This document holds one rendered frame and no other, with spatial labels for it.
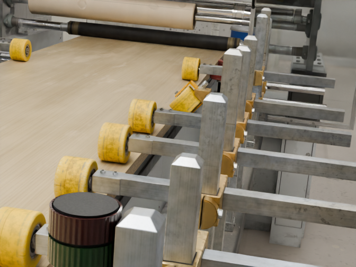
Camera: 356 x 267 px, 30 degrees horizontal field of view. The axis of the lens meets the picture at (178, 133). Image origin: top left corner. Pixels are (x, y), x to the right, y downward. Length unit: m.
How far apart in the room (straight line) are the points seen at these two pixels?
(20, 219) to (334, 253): 2.55
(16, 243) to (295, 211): 0.45
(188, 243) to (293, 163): 0.56
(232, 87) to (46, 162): 0.41
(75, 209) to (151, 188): 0.57
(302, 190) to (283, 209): 2.12
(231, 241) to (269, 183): 1.80
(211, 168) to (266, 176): 2.30
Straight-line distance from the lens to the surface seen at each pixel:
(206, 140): 1.02
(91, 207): 0.55
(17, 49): 2.47
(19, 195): 1.20
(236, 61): 1.25
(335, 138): 1.57
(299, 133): 1.57
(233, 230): 1.61
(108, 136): 1.35
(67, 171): 1.12
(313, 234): 3.50
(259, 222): 3.43
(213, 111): 1.01
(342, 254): 3.33
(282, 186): 3.21
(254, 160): 1.33
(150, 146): 1.35
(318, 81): 2.31
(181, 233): 0.80
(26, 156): 1.41
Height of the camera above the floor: 1.33
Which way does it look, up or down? 15 degrees down
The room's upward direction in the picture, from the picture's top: 5 degrees clockwise
